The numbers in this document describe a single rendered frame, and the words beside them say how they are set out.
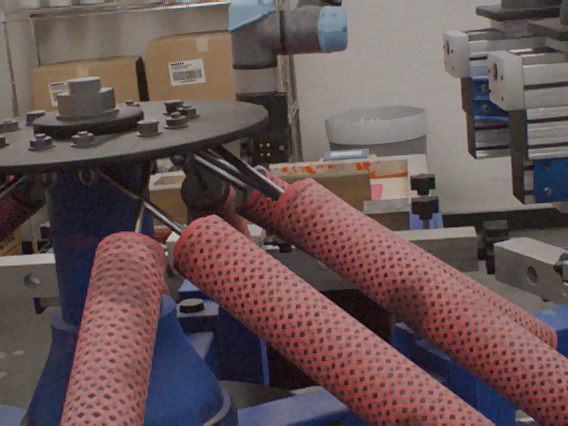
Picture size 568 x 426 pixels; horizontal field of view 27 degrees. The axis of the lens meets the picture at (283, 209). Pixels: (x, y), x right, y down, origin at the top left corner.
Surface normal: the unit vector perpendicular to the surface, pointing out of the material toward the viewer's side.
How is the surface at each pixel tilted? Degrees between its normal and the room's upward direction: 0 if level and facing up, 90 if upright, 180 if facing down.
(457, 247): 90
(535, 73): 90
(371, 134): 92
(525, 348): 40
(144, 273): 53
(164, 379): 62
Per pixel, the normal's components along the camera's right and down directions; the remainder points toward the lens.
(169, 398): 0.49, -0.33
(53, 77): 0.02, 0.20
